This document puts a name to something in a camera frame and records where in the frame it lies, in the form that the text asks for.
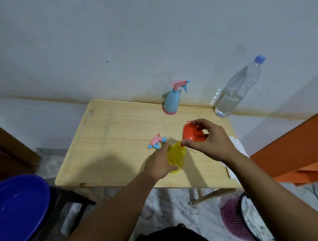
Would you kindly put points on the person's left forearm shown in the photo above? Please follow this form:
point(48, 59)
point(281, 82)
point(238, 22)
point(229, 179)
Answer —
point(116, 211)

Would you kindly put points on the stack of white paper tissues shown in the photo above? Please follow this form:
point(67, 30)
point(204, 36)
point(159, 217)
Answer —
point(239, 146)

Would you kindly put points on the clear plastic water bottle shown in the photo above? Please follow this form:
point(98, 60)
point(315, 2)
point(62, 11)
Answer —
point(236, 91)

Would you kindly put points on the person's left hand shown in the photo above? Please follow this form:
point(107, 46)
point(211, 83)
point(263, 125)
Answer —
point(156, 166)

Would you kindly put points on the blue plastic basin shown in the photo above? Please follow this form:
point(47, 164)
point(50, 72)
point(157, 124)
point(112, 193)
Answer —
point(22, 206)

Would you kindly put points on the red plastic funnel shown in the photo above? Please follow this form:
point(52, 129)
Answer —
point(190, 132)

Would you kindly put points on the blue bottle cap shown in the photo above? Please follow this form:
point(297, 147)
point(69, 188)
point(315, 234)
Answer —
point(260, 59)

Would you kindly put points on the person's black shorts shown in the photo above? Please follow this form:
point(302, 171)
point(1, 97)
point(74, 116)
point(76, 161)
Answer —
point(174, 234)

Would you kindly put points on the orange shelf cabinet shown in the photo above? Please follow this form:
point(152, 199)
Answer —
point(285, 154)

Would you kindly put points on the brown wooden furniture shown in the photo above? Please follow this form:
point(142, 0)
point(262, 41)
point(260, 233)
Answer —
point(15, 159)

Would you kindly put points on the yellow spray bottle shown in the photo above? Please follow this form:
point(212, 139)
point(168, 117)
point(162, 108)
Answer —
point(177, 156)

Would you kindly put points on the person's right hand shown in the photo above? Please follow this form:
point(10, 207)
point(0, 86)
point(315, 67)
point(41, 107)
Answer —
point(218, 144)

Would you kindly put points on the pink mesh waste basket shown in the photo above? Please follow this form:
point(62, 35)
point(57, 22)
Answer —
point(231, 218)

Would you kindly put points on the black stool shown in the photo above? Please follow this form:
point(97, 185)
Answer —
point(64, 196)

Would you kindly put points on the person's right forearm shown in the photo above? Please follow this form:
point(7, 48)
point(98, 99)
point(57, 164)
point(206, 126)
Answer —
point(268, 198)

